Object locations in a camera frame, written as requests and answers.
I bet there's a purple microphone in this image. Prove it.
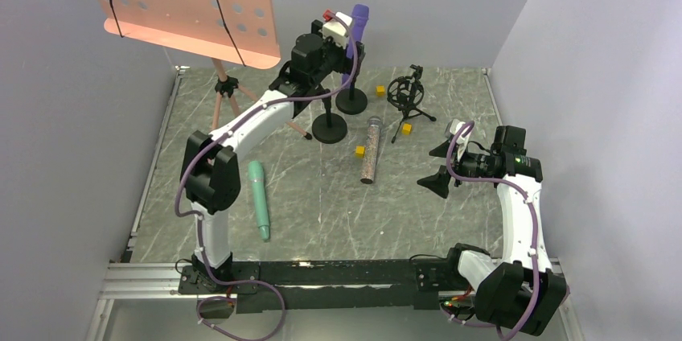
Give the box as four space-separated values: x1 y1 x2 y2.
341 4 369 88

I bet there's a black round-base clamp stand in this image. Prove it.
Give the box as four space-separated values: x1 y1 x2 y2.
335 41 368 115

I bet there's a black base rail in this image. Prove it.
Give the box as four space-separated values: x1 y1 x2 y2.
178 257 469 314

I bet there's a glitter silver microphone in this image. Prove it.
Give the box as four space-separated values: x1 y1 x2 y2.
360 116 383 184

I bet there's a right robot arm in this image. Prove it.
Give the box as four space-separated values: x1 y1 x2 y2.
417 120 570 340

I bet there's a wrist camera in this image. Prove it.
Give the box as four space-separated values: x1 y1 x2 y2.
321 10 354 49
446 119 475 152

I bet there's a yellow cube middle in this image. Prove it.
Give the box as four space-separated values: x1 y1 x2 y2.
401 123 413 135

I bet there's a black shock mount tripod stand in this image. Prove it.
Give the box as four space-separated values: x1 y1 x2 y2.
387 64 437 143

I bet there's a yellow cube near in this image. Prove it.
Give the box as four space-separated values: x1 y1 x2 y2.
355 146 365 158

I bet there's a black round-base clip stand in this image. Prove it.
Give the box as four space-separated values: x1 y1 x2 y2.
311 89 347 144

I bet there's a pink perforated music stand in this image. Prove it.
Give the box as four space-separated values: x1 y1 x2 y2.
98 0 281 79

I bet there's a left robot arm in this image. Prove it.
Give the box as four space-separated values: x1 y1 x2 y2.
174 31 366 281

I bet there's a mint green microphone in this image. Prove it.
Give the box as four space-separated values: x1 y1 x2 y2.
248 160 270 241

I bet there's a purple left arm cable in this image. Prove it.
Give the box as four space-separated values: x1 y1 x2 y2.
175 14 359 341

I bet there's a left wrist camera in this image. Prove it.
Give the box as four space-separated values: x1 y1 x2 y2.
321 10 354 49

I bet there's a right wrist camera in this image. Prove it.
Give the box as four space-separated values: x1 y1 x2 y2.
446 119 475 152

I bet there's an aluminium table frame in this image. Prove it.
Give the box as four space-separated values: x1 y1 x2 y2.
85 65 190 340

